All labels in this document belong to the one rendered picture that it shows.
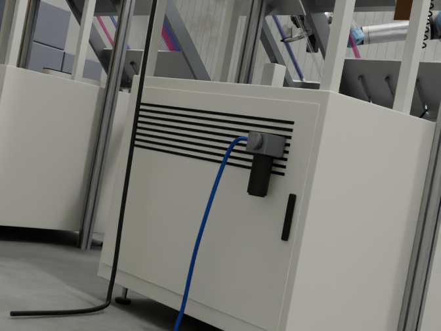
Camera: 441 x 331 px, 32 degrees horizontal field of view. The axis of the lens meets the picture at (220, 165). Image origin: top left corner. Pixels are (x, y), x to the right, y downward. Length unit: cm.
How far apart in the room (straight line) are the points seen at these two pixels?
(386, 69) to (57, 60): 295
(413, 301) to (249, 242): 46
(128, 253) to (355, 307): 61
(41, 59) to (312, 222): 358
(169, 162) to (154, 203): 12
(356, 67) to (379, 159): 92
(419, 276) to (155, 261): 65
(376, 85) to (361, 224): 98
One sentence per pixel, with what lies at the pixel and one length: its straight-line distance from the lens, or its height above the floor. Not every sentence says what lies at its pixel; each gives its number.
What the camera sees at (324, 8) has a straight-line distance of 258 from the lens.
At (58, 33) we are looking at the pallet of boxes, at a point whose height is 102.
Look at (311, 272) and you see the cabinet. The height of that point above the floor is 24.
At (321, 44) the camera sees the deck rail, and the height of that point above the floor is 87.
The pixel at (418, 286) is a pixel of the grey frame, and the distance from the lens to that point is 192.
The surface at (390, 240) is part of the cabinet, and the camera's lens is 185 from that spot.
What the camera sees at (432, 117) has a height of 69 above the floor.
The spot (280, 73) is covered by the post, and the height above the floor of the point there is 79.
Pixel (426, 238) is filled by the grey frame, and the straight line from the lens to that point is 191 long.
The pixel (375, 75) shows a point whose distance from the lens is 262.
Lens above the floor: 45
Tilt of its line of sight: 1 degrees down
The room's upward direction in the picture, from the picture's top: 10 degrees clockwise
